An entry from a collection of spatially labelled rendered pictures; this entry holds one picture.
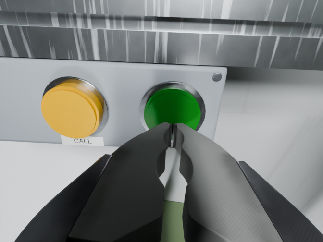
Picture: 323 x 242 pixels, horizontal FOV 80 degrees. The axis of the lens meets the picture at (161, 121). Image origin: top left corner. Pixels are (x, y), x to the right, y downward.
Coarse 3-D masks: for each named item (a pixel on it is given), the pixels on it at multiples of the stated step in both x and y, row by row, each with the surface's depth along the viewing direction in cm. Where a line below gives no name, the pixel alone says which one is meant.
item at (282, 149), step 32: (224, 128) 26; (256, 128) 26; (288, 128) 26; (320, 128) 26; (0, 160) 30; (32, 160) 30; (64, 160) 30; (96, 160) 30; (256, 160) 28; (288, 160) 28; (320, 160) 28; (0, 192) 34; (32, 192) 34; (288, 192) 31; (320, 192) 31; (0, 224) 38; (320, 224) 35
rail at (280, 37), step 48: (0, 0) 11; (48, 0) 11; (96, 0) 11; (144, 0) 11; (192, 0) 11; (240, 0) 11; (288, 0) 11; (0, 48) 12; (48, 48) 12; (96, 48) 12; (144, 48) 12; (192, 48) 12; (240, 48) 12; (288, 48) 12
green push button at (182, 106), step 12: (156, 96) 13; (168, 96) 13; (180, 96) 13; (192, 96) 13; (156, 108) 13; (168, 108) 13; (180, 108) 13; (192, 108) 13; (156, 120) 14; (168, 120) 14; (180, 120) 14; (192, 120) 14
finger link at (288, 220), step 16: (256, 176) 8; (256, 192) 7; (272, 192) 7; (272, 208) 7; (288, 208) 7; (288, 224) 6; (304, 224) 6; (288, 240) 6; (304, 240) 6; (320, 240) 6
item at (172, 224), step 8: (168, 208) 32; (176, 208) 32; (168, 216) 30; (176, 216) 31; (168, 224) 29; (176, 224) 29; (168, 232) 28; (176, 232) 28; (168, 240) 27; (176, 240) 27; (184, 240) 28
